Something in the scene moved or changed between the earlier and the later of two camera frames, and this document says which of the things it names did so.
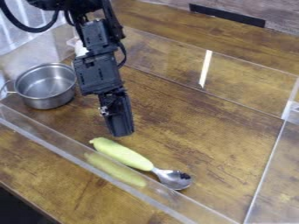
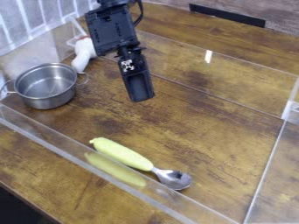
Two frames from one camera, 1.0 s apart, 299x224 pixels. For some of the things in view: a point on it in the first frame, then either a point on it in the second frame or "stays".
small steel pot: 44,85 stays
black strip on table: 228,15 stays
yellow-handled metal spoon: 172,178 stays
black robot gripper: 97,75 → 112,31
